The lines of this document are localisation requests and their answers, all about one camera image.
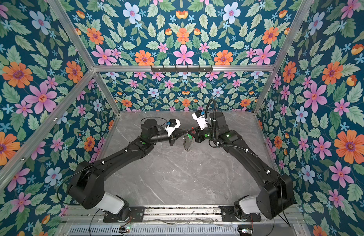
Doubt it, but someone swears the red-handled key ring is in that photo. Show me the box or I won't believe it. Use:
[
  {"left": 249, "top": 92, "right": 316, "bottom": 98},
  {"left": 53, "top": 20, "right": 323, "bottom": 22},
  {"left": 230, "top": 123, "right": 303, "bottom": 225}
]
[{"left": 183, "top": 127, "right": 196, "bottom": 152}]

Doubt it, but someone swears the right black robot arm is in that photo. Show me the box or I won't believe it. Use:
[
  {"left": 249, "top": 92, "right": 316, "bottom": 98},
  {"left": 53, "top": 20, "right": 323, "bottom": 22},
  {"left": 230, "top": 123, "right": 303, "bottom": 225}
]
[{"left": 189, "top": 110, "right": 294, "bottom": 219}]

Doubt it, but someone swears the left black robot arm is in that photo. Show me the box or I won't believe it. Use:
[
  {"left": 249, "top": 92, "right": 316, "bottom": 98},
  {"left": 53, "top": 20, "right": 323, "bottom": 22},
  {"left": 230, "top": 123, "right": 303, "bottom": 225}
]
[{"left": 67, "top": 118, "right": 188, "bottom": 221}]

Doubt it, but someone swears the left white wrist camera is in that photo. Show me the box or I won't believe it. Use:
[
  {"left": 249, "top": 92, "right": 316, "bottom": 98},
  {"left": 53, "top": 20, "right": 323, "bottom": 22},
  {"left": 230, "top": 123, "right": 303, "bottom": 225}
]
[{"left": 165, "top": 119, "right": 181, "bottom": 137}]

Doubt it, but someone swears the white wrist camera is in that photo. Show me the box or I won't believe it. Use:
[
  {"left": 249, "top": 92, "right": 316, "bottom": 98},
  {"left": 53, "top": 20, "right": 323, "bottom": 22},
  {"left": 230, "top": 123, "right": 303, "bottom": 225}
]
[
  {"left": 165, "top": 119, "right": 181, "bottom": 137},
  {"left": 192, "top": 109, "right": 208, "bottom": 130}
]

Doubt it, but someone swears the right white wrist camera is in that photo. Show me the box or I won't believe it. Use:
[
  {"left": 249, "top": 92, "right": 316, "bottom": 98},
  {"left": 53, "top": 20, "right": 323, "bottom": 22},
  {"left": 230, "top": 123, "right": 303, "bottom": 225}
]
[{"left": 192, "top": 109, "right": 208, "bottom": 130}]

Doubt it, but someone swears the black wall hook rack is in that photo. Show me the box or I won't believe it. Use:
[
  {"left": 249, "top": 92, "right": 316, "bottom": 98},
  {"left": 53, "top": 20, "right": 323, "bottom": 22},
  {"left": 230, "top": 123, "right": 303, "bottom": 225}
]
[{"left": 150, "top": 65, "right": 213, "bottom": 73}]

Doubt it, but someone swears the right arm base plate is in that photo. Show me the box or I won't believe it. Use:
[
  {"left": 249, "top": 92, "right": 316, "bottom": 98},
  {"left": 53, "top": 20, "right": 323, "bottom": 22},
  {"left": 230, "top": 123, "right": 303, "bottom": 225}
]
[{"left": 218, "top": 206, "right": 261, "bottom": 223}]

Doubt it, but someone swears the aluminium mounting rail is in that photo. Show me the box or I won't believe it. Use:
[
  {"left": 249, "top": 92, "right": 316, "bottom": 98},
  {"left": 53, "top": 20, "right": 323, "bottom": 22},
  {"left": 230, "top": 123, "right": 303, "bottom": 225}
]
[{"left": 61, "top": 205, "right": 305, "bottom": 225}]

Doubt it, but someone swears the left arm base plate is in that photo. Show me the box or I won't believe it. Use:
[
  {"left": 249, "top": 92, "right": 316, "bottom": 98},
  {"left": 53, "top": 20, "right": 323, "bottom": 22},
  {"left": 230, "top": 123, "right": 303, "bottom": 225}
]
[{"left": 103, "top": 206, "right": 145, "bottom": 223}]

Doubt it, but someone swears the white slotted cable duct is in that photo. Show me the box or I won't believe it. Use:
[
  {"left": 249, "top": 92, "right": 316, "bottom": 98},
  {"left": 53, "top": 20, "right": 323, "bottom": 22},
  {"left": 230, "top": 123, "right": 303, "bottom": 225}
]
[{"left": 68, "top": 225, "right": 239, "bottom": 236}]

